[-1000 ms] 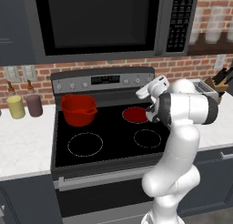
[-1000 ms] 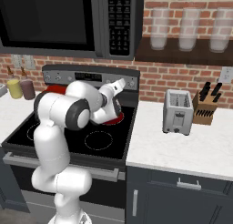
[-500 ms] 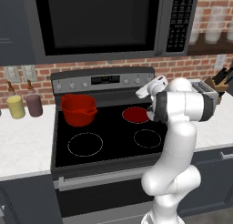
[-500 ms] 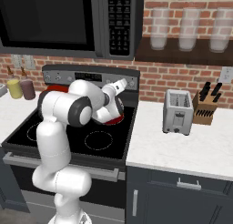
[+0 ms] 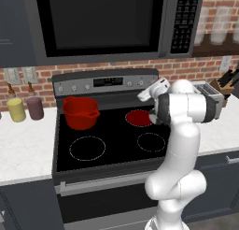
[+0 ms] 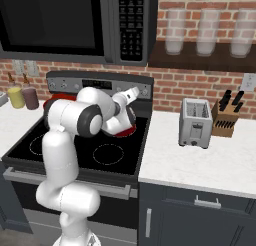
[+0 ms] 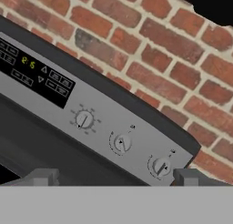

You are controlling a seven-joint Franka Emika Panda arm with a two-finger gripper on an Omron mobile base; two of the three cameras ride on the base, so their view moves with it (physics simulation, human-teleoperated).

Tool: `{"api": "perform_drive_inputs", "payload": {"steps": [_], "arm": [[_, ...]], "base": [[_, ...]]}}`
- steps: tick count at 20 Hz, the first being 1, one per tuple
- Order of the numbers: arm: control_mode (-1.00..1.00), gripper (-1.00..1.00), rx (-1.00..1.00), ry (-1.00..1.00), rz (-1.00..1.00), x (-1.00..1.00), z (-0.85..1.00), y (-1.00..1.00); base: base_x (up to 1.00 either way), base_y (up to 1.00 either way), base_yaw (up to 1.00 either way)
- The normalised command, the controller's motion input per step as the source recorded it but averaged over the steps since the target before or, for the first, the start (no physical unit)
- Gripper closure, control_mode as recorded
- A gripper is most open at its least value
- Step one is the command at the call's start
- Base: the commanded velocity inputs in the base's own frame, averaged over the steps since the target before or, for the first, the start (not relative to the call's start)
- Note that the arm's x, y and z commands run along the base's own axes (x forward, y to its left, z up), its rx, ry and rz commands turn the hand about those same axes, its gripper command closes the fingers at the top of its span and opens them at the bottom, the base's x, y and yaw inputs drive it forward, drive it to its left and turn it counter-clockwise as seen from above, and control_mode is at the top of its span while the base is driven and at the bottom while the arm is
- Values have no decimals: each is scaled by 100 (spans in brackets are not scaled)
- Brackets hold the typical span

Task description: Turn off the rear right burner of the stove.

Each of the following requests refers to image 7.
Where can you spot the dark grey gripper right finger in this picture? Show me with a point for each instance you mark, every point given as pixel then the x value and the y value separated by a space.
pixel 190 177

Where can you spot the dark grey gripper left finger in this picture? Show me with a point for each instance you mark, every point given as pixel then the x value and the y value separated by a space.
pixel 42 176

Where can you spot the grey stove knob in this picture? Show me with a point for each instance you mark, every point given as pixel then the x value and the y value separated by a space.
pixel 123 142
pixel 84 118
pixel 161 166

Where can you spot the grey stove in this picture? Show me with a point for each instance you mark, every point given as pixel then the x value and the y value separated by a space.
pixel 100 118

